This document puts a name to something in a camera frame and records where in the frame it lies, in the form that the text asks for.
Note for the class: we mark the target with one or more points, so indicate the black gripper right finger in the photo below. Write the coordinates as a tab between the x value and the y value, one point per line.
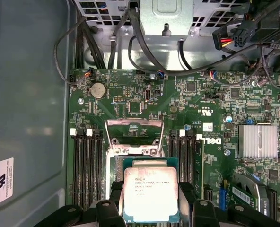
186	196

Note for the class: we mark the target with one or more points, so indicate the blue expansion slot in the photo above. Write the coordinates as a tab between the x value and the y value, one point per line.
224	196

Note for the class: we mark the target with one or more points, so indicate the silver Intel CPU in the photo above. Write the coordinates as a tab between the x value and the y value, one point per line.
150	191

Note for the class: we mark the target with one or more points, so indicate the green motherboard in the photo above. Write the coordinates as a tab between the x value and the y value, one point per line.
177	113

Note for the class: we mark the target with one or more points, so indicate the white label sticker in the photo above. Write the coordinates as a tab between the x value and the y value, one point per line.
5	182

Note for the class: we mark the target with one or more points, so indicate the black power plug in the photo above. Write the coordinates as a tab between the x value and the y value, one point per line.
239	37

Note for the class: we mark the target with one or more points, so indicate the metal socket cover frame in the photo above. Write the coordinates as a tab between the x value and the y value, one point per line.
135	122

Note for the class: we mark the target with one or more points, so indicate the internal USB port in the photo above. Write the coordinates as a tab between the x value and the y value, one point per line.
148	94

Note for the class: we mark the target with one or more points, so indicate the grey metal disk bay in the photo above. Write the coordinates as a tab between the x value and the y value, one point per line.
166	14

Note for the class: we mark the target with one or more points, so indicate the silver finned heatsink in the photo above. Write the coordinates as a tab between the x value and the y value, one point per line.
258	142

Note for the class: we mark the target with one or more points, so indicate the silver coin cell battery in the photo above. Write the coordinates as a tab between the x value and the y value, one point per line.
98	90

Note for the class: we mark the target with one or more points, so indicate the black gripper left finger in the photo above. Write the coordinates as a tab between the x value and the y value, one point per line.
116	196

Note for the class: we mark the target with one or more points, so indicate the black expansion slot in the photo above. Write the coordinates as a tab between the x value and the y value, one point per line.
209	197

